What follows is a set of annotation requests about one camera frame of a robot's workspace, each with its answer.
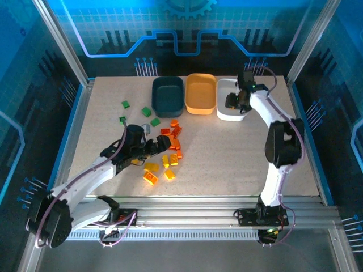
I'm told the white plastic container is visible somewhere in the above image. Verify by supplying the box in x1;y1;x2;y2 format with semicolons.
216;78;252;122

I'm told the yellow plastic container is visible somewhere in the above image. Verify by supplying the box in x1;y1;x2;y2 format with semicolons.
184;73;218;116

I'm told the dark teal plastic container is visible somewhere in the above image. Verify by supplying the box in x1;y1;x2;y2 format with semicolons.
151;75;185;118

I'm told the blue table edge strip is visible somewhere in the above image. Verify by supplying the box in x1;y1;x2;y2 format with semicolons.
290;82;335;206
44;83;86;201

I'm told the small controller board with LEDs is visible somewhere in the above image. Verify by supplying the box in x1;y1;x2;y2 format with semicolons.
258;228;281;246

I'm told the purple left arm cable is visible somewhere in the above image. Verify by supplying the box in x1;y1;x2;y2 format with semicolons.
26;121;138;249

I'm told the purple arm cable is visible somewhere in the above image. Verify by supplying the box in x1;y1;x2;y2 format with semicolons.
26;121;138;249
244;65;304;247

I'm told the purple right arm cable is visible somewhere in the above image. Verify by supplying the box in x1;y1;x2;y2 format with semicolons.
244;65;304;247

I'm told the aluminium side rail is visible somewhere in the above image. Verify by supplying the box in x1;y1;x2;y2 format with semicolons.
52;79;96;196
285;78;327;202

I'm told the wide aluminium base rail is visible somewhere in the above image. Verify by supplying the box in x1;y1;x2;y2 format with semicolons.
36;195;341;230

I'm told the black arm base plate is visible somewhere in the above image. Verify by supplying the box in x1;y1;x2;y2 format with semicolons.
237;208;289;227
86;208;138;227

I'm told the aluminium frame post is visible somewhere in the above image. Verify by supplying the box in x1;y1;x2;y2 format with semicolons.
285;0;343;86
31;0;96;87

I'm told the grey slotted cable duct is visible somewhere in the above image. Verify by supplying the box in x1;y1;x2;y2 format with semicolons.
66;228;260;241

